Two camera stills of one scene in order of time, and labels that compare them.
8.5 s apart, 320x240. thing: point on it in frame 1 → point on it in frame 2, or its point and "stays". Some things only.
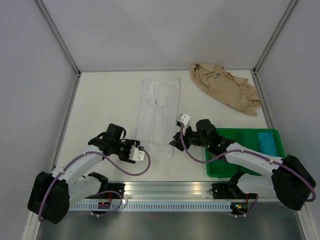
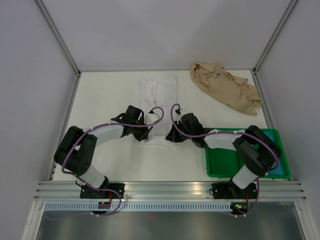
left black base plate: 118,187 stays
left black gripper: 130,143 → 144,135
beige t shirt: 237,93 stays
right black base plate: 229,191 stays
